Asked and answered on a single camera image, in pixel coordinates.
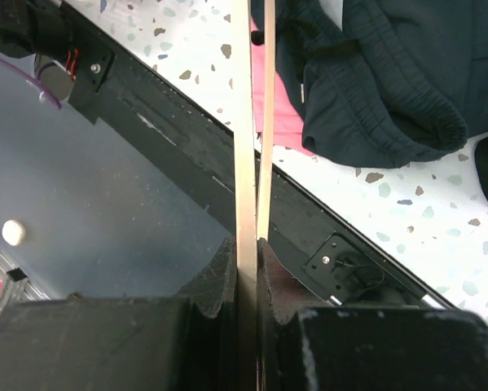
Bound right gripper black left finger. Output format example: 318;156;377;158
174;236;237;318

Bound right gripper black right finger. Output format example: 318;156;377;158
257;239;329;325

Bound beige hanger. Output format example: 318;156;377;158
231;1;276;390

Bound dark navy shorts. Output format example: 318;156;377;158
275;1;488;169

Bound pink folded shorts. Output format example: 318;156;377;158
249;42;316;158

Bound white round knob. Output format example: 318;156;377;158
2;219;26;247

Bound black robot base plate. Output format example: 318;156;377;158
39;1;450;310

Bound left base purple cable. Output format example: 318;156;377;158
0;48;64;111

